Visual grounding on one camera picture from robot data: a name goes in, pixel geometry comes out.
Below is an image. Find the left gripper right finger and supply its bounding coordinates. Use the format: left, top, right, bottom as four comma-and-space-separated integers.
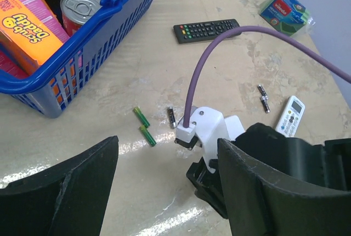
218, 138, 350, 235

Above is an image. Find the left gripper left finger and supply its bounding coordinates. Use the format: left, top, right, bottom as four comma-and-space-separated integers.
1, 136, 118, 235

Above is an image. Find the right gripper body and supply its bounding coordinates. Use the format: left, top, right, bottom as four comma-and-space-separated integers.
186, 158, 228, 218

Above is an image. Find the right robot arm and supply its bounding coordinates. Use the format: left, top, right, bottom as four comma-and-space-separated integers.
186, 123, 350, 218

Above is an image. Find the white grey remote control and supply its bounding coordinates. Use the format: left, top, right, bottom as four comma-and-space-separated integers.
275, 95, 305, 137

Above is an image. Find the black TV remote control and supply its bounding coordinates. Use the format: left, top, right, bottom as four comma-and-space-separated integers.
173, 19, 240, 44

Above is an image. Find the left black purple battery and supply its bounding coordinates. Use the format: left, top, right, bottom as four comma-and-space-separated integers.
167, 106, 177, 129

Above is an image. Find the lower green battery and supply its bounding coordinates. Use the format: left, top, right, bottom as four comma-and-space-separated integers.
139, 125, 157, 147

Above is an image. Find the green battery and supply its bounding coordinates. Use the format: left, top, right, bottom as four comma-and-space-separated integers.
133, 106, 150, 128
139, 125, 157, 147

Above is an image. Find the upper green battery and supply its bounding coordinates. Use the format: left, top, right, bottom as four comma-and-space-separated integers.
133, 106, 150, 128

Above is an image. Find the left black grey battery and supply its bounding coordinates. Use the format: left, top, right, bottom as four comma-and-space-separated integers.
261, 96, 270, 114

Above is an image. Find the black grey battery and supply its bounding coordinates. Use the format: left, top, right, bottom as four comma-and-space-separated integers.
261, 96, 270, 114
257, 84, 267, 98

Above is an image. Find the right black grey battery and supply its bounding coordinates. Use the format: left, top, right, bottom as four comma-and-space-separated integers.
257, 84, 267, 98

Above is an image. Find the blue plastic shopping basket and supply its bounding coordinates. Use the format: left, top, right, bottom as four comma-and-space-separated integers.
1, 0, 153, 118

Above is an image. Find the small orange box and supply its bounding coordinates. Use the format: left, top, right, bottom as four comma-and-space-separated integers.
1, 0, 63, 75

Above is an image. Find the blue green sponge pack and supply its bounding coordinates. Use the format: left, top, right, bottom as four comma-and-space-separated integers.
259, 0, 315, 37

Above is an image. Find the red tin can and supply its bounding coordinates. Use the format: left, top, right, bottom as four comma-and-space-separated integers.
60, 0, 101, 37

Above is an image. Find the pink box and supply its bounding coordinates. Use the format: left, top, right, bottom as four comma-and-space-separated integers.
0, 0, 71, 79

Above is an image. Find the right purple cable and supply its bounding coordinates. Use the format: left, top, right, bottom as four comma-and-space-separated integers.
183, 25, 351, 130

